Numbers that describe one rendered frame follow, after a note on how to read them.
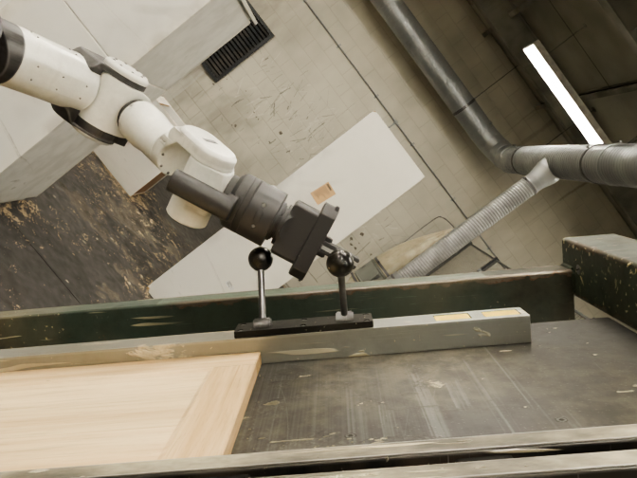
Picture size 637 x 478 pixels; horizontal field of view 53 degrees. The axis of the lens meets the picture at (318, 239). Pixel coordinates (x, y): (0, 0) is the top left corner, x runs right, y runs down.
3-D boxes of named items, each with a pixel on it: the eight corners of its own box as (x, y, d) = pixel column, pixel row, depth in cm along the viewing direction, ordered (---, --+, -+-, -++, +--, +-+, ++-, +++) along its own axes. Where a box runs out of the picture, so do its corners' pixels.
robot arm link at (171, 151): (222, 214, 97) (177, 171, 105) (246, 162, 95) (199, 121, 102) (187, 210, 92) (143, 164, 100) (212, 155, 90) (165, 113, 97)
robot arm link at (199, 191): (240, 234, 102) (176, 200, 102) (269, 175, 99) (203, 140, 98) (222, 257, 91) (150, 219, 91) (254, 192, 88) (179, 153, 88)
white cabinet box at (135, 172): (105, 144, 608) (164, 97, 602) (144, 193, 614) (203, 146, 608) (87, 144, 564) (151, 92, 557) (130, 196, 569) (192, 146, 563)
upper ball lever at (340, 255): (332, 316, 96) (324, 245, 88) (356, 314, 96) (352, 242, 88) (333, 334, 93) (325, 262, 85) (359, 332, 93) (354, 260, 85)
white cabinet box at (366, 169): (166, 272, 520) (369, 114, 501) (210, 327, 526) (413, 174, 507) (144, 288, 460) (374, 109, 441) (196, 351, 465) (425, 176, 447)
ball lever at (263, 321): (252, 337, 95) (249, 252, 101) (277, 335, 95) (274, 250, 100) (247, 330, 92) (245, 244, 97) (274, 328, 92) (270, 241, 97)
